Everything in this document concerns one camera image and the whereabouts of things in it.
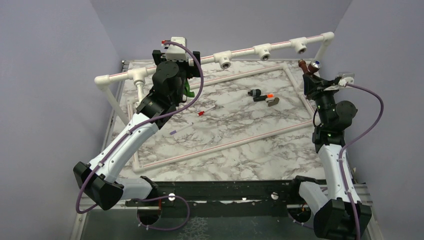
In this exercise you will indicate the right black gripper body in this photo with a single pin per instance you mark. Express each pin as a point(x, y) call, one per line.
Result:
point(324, 99)

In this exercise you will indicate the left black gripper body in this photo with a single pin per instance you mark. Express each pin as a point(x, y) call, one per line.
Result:
point(187, 72)

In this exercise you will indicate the green water faucet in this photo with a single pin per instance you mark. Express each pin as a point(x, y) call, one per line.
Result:
point(187, 90)

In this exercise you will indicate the brown water faucet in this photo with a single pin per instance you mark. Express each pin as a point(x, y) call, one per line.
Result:
point(309, 68)

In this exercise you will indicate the white PVC pipe frame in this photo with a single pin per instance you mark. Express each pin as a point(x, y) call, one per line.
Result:
point(239, 139)

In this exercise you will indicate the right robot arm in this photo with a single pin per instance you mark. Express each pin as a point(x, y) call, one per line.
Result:
point(338, 214)

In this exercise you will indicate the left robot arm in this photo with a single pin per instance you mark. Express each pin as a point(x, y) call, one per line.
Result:
point(98, 181)

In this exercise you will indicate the white water faucet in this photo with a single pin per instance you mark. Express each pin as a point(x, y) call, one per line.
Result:
point(140, 89)

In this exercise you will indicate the red capped white pen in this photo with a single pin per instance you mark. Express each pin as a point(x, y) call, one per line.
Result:
point(206, 110)

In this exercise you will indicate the black orange marker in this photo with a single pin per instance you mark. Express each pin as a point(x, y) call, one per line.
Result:
point(262, 97)

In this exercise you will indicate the black grey faucet part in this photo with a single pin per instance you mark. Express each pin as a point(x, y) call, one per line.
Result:
point(254, 92)

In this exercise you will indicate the purple capped white pen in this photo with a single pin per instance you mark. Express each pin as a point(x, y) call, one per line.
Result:
point(181, 128)

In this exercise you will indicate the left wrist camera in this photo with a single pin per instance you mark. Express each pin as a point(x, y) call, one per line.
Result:
point(175, 53)

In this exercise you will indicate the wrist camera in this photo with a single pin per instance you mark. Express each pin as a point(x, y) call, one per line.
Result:
point(175, 53)
point(341, 81)

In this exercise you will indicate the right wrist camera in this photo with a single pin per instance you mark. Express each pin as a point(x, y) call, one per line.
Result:
point(341, 81)

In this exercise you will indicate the grey metal handle piece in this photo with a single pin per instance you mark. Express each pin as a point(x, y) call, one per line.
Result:
point(272, 101)

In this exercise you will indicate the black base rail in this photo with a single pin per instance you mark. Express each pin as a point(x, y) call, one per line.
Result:
point(208, 199)

